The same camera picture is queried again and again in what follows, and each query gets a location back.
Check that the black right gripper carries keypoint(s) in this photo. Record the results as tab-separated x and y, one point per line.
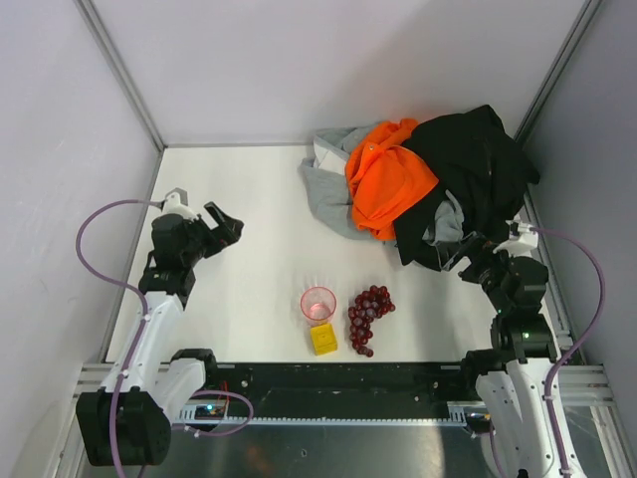
474	261

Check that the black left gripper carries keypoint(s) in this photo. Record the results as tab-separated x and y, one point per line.
205	237

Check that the black cloth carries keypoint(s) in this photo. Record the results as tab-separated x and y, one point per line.
483	175

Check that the grey cloth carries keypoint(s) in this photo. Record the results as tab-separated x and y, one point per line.
329	198

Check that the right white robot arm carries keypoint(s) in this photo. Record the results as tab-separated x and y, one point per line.
515	376

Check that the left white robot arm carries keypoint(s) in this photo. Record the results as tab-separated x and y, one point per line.
128	420

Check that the orange cloth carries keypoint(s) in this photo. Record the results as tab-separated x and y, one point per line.
385	178

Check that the red grape bunch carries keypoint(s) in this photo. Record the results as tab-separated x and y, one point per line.
366	308

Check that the pink plastic cup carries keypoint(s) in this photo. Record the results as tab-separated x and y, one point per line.
318	305

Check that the yellow toy block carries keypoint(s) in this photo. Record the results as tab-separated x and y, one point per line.
323	339

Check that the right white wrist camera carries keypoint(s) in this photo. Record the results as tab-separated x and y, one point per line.
522	239

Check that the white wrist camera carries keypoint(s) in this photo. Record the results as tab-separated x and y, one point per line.
176	202
522	239

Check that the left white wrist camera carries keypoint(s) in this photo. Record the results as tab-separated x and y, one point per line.
176	202

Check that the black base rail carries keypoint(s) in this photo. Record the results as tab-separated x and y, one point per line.
346	391

